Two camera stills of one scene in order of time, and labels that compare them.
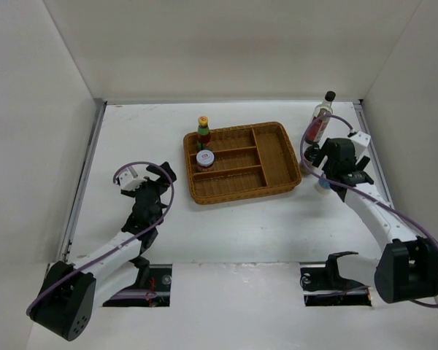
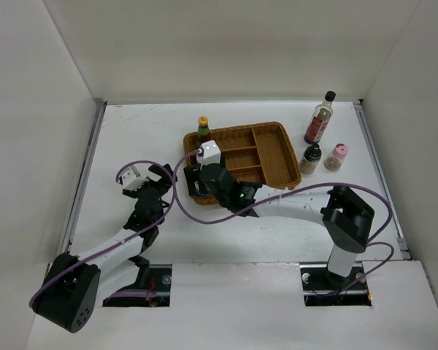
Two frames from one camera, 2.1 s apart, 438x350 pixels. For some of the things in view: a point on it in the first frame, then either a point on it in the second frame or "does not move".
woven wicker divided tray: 249,159 does not move
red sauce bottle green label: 204,138 does not move
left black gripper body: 157,186 does not move
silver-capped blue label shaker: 323,186 -> 198,192
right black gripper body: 328,171 -> 224,201
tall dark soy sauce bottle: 319,125 does not move
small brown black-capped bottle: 306,166 does not move
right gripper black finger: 363,162 -> 191,173
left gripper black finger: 163,178 does not move
